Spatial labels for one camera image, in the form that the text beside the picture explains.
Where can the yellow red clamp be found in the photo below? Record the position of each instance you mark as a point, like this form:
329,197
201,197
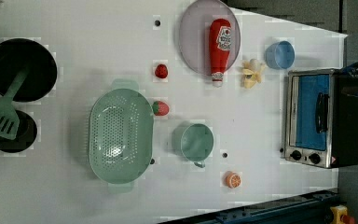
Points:
341,216

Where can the small black pot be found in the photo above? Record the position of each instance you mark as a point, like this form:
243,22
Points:
25,137

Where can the green plastic colander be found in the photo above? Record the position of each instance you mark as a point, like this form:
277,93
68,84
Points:
121,136

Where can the grey round plate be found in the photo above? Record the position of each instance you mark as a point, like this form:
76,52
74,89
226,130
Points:
193,34

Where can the silver black toaster oven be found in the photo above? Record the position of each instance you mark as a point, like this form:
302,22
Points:
321,126

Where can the red plush ketchup bottle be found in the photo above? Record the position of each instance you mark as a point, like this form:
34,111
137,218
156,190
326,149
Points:
219,49

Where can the blue plastic cup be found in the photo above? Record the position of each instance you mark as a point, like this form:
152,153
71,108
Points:
280,55

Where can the green plastic spatula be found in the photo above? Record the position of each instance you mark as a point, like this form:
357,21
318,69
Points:
9,120

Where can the yellow plush banana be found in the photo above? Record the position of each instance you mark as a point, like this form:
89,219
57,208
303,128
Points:
252,73

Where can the small dark red strawberry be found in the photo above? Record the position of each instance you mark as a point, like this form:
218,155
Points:
161,71

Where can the green plastic cup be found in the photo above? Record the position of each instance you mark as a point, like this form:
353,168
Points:
194,142

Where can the orange slice toy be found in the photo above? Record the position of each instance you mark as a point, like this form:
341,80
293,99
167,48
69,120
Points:
233,180

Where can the light red plush strawberry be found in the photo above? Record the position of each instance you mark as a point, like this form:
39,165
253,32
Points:
160,108

